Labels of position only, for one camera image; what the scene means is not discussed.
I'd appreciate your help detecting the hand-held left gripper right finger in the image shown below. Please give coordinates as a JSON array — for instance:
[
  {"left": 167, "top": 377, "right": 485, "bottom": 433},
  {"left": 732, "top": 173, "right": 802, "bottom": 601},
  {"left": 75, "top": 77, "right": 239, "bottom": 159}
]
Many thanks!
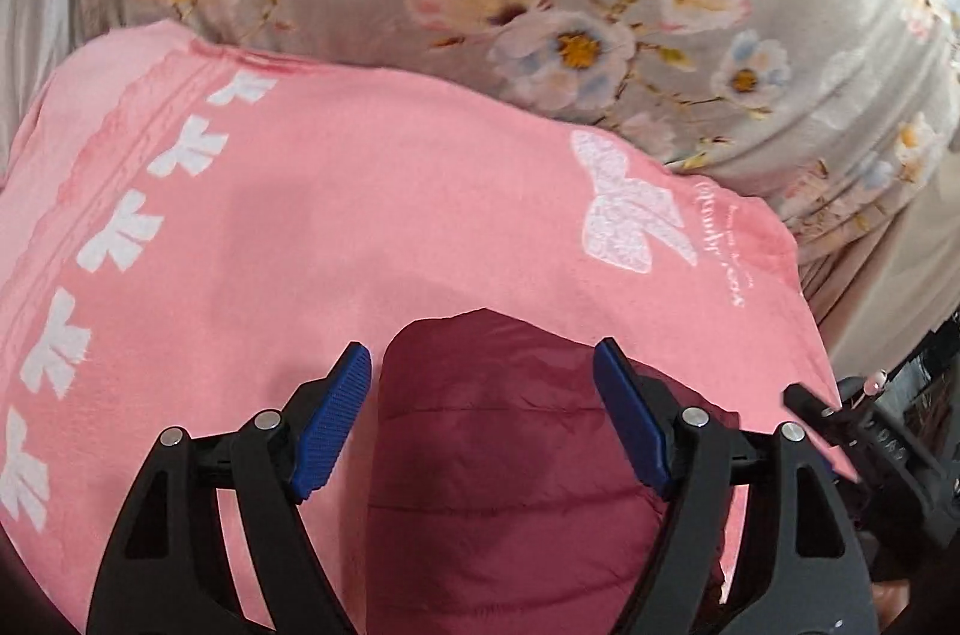
[{"left": 591, "top": 337, "right": 878, "bottom": 635}]

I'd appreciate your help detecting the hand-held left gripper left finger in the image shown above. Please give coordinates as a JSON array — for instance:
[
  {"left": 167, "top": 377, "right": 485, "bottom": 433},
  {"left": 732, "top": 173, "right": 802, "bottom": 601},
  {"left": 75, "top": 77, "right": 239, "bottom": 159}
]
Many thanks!
[{"left": 86, "top": 341, "right": 374, "bottom": 635}]

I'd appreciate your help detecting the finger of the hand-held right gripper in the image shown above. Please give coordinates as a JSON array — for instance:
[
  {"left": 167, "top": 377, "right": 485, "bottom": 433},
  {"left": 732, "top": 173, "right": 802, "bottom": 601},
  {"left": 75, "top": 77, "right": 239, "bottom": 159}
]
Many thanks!
[
  {"left": 835, "top": 376, "right": 882, "bottom": 426},
  {"left": 782, "top": 382, "right": 871, "bottom": 456}
]

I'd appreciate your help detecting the maroon puffer jacket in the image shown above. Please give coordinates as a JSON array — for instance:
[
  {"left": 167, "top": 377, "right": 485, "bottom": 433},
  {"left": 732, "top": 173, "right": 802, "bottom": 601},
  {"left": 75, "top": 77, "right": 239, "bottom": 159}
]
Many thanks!
[{"left": 364, "top": 307, "right": 751, "bottom": 635}]

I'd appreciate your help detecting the dark furniture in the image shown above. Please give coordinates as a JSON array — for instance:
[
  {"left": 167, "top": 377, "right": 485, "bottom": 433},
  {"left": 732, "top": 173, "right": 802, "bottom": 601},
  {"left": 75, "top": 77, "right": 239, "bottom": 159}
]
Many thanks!
[{"left": 862, "top": 327, "right": 960, "bottom": 456}]

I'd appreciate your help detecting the beige curtain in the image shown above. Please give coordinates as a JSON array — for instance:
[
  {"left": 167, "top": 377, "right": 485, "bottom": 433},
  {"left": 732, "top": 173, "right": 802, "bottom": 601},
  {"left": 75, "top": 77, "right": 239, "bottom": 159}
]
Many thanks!
[{"left": 795, "top": 185, "right": 960, "bottom": 373}]

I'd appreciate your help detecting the grey curtain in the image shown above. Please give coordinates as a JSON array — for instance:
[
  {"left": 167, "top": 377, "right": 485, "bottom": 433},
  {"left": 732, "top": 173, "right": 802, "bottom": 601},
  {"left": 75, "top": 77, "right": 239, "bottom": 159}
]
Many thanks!
[{"left": 0, "top": 0, "right": 98, "bottom": 186}]

